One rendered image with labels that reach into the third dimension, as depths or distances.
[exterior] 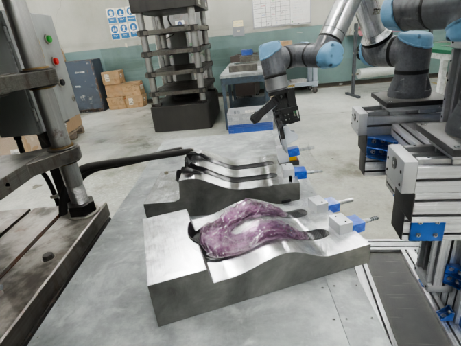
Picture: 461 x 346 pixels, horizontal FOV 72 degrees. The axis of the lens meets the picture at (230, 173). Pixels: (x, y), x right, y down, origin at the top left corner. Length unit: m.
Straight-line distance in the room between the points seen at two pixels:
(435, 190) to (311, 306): 0.45
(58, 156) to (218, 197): 0.53
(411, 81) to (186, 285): 1.09
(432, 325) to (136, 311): 1.18
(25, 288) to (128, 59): 7.24
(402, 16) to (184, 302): 0.70
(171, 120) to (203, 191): 4.16
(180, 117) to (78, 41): 4.01
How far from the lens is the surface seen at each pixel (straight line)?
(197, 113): 5.02
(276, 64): 1.09
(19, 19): 1.15
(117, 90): 7.80
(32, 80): 1.12
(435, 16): 0.70
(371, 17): 1.40
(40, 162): 1.14
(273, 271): 0.72
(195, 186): 1.00
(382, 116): 1.39
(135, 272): 0.88
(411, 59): 1.39
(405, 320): 1.58
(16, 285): 1.05
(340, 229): 0.83
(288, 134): 1.11
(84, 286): 0.90
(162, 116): 5.16
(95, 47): 8.29
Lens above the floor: 1.33
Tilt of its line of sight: 24 degrees down
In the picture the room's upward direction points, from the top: 6 degrees counter-clockwise
